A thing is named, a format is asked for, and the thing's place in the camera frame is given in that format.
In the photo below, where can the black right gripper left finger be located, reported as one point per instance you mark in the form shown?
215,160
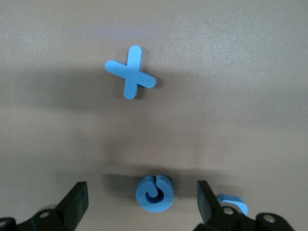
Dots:
74,202

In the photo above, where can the blue foam letter G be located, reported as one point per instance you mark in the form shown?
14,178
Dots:
142,195

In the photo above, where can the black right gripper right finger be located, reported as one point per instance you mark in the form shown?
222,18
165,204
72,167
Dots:
205,202

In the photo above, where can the blue foam letter E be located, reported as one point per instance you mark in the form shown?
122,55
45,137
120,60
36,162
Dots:
237,200

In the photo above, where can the brown table cover mat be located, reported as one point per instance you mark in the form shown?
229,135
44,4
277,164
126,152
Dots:
216,96

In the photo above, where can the blue foam letter X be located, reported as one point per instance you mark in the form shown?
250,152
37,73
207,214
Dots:
132,73

